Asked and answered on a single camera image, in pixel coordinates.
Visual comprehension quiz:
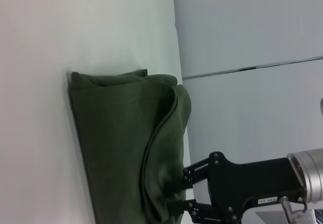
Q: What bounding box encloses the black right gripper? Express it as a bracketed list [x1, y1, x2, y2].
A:
[165, 151, 308, 224]

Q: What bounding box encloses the dark green FREE t-shirt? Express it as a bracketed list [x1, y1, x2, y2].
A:
[67, 69, 192, 224]

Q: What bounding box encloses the grey right wrist camera cable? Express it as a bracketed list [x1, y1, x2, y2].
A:
[290, 200, 309, 216]

